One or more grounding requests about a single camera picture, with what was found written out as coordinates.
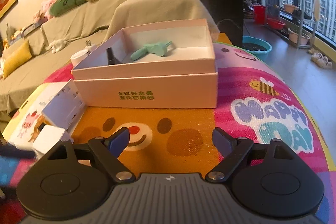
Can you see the blue plastic basin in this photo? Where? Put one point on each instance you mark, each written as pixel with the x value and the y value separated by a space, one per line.
pixel 258 50

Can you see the orange basin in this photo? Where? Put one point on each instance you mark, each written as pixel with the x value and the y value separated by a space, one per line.
pixel 290 7

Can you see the pink cardboard box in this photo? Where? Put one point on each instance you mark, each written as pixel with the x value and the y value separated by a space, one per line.
pixel 162 87

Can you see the yellow cushion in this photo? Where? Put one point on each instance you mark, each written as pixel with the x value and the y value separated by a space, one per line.
pixel 17 58

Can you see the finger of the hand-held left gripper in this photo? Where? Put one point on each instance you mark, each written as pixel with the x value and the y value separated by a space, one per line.
pixel 15 151

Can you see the small white cube box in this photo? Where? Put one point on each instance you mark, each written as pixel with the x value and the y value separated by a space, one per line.
pixel 51 138

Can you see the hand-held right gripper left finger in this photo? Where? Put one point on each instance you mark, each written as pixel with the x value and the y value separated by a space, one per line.
pixel 118 142

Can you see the colourful printed play mat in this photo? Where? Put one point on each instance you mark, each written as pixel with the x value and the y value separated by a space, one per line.
pixel 249 119

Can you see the white plush toy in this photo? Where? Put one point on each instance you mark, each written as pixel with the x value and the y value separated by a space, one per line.
pixel 57 46

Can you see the white charger plug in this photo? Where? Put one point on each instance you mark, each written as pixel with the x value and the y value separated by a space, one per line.
pixel 91 47

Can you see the small black bottle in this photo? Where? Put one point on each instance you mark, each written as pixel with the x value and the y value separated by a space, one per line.
pixel 112 57

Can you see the pink plush toy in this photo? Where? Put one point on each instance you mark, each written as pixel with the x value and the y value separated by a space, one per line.
pixel 50 5

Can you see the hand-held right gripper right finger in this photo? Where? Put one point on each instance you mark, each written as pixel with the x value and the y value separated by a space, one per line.
pixel 221 142

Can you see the flat book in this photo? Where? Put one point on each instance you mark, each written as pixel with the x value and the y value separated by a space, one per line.
pixel 34 27

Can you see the metal storage rack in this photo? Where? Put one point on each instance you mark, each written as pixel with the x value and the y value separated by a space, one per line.
pixel 305 16

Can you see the red plastic basin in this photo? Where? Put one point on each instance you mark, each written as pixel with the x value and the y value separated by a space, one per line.
pixel 275 23

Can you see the pair of beige slippers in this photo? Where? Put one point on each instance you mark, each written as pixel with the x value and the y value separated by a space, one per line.
pixel 321 60

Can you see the beige covered sofa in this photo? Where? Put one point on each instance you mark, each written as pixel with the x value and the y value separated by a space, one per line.
pixel 86 16

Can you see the white printed box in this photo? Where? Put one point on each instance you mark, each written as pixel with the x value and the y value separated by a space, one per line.
pixel 63 108

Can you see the teal plastic hook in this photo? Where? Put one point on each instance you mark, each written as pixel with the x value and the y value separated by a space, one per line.
pixel 151 50

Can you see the red plastic bucket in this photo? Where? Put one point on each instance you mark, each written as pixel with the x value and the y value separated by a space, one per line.
pixel 260 14

